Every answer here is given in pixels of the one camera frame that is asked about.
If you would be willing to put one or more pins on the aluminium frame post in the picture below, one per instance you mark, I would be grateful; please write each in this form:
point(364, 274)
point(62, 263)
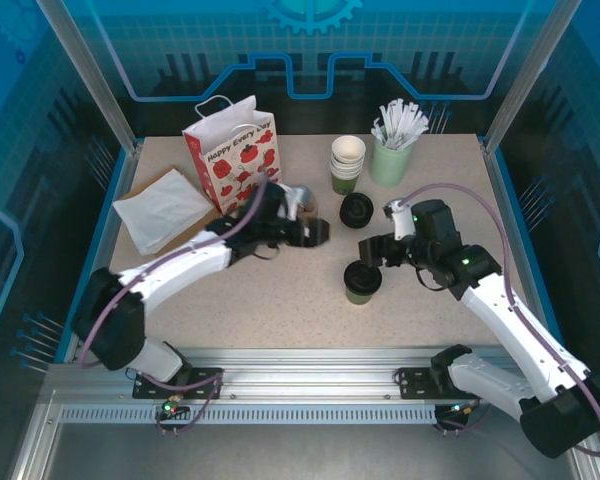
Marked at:
point(92, 75)
point(528, 75)

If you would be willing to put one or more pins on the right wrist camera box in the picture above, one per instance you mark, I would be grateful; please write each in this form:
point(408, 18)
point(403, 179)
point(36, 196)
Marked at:
point(401, 220)

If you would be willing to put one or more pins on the black cup lid stack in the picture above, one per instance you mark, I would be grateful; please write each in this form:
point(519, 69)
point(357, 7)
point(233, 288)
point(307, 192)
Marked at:
point(356, 211)

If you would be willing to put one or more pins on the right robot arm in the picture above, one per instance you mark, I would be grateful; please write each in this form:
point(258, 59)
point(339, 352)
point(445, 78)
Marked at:
point(520, 325)

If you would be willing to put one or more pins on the green paper cup stack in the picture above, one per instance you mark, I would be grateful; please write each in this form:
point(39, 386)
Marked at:
point(348, 150)

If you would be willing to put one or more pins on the white red-printed paper bag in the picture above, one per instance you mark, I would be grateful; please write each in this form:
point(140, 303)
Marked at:
point(240, 160)

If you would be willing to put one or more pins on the aluminium mounting rail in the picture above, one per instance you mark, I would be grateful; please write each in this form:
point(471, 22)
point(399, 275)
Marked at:
point(305, 370)

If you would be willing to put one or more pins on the mint green holder cup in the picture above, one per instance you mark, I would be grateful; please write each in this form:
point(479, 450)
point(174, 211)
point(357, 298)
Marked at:
point(390, 165)

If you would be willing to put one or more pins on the green paper coffee cup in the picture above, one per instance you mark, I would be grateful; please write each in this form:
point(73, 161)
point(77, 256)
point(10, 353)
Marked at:
point(360, 297)

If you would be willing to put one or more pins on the white paper napkin stack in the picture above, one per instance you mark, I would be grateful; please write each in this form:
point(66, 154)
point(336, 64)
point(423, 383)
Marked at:
point(155, 210)

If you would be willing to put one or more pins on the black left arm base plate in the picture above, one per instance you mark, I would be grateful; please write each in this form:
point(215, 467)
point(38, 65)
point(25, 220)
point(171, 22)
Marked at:
point(205, 382)

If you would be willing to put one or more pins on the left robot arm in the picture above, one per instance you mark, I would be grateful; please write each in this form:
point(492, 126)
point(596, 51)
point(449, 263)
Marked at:
point(180, 270)

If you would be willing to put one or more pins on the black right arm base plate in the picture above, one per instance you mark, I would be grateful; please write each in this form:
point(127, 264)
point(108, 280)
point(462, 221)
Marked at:
point(415, 382)

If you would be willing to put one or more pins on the power connector with LED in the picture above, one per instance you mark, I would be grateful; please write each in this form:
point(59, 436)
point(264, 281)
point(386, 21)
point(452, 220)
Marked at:
point(462, 410)
point(169, 409)

